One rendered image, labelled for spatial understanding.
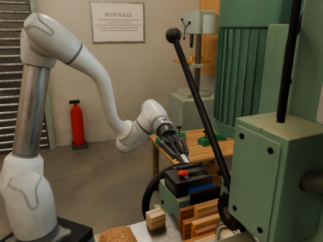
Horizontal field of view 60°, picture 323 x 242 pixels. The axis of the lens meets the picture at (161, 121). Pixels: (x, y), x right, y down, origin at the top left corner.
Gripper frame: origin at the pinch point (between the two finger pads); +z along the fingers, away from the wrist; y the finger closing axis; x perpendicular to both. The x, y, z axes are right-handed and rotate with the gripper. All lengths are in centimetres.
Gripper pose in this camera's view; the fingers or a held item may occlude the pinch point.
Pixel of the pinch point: (185, 163)
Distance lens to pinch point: 111.6
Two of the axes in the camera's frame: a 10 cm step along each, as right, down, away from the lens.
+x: -1.4, 7.9, 5.9
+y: 9.1, -1.3, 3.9
